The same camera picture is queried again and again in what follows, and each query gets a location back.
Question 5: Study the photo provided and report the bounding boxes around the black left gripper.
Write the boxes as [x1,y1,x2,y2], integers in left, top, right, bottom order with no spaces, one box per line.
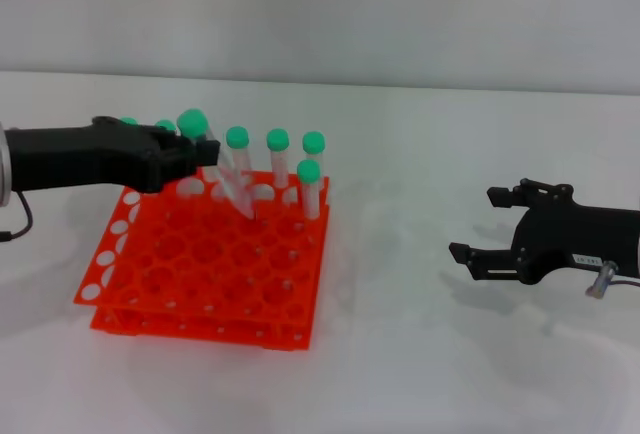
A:
[9,115,223,195]

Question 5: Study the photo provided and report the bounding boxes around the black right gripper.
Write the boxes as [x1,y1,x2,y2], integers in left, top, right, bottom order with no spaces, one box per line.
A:
[448,178,640,287]

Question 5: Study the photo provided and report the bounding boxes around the green capped white labelled tube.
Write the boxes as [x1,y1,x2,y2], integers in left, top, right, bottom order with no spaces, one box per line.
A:
[176,108,260,221]

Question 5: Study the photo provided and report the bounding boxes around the red plastic test tube rack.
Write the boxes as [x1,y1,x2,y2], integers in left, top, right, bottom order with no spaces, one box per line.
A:
[71,162,331,351]

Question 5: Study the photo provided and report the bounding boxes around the clear plug connector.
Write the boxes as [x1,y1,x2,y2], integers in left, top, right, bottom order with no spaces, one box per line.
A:
[585,260,619,300]

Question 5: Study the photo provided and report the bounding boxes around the thin dark left arm cable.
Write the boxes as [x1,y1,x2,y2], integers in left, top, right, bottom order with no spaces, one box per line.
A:
[0,190,35,244]

